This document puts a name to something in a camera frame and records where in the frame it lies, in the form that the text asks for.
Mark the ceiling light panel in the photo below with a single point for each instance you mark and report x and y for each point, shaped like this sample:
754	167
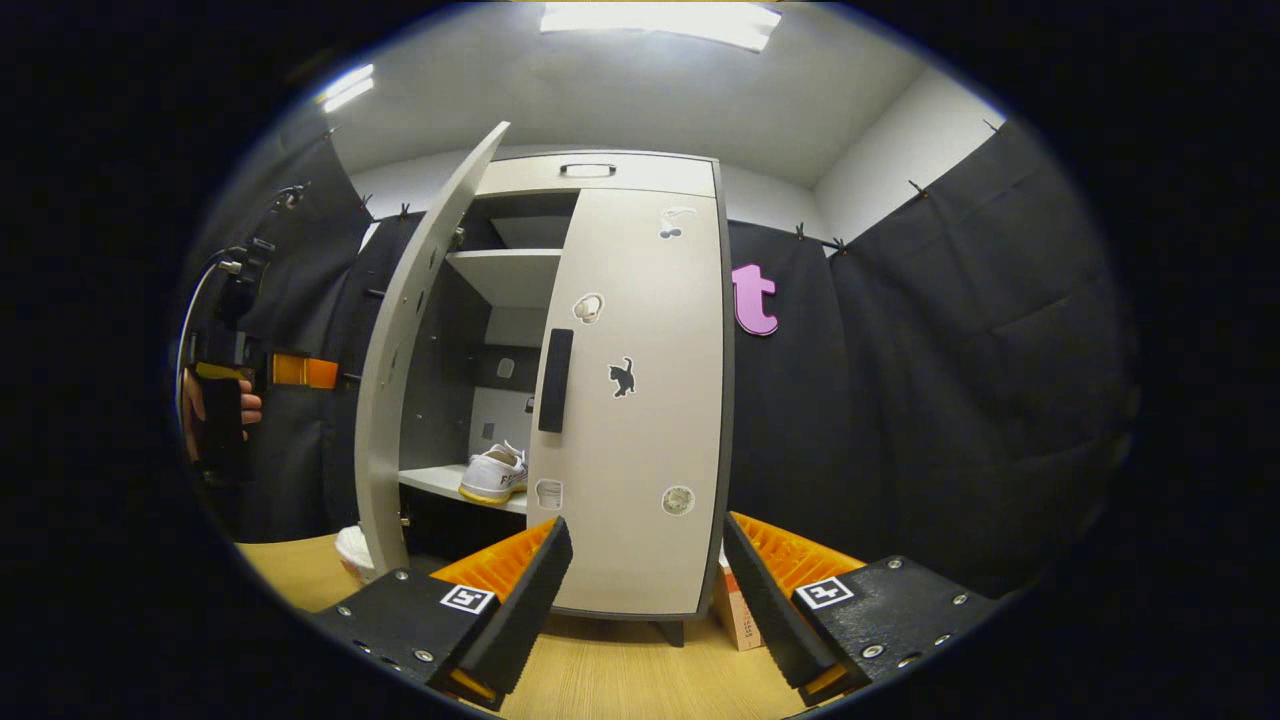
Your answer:
660	22
346	88

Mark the black backdrop cloth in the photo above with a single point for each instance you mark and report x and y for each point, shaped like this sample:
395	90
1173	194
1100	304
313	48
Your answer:
950	380

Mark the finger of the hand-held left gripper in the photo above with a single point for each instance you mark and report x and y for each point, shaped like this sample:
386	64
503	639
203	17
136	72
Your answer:
305	370

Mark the white shoe cabinet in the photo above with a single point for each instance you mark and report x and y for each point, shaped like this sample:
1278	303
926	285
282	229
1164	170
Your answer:
500	275

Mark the white canvas shoe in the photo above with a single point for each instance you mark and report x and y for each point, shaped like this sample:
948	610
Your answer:
492	475

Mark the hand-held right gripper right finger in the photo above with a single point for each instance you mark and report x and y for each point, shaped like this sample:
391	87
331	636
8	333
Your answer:
765	610

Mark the white pumpkin ornament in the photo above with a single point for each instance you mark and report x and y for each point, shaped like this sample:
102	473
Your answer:
352	552

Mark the white cabinet door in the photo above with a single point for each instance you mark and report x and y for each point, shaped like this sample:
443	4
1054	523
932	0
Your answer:
640	450
390	400

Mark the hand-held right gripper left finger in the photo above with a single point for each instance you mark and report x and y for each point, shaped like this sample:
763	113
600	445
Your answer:
520	620

